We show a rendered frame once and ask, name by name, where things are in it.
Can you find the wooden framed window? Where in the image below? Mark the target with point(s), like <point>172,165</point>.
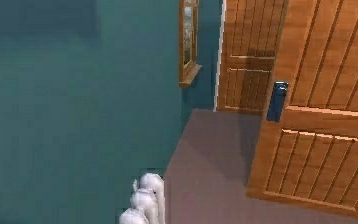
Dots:
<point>188,43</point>

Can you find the brown wooden panelled door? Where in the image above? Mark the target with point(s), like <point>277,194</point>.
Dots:
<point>250,50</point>

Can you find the brown wooden room door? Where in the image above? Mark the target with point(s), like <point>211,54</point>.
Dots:
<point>323,100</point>

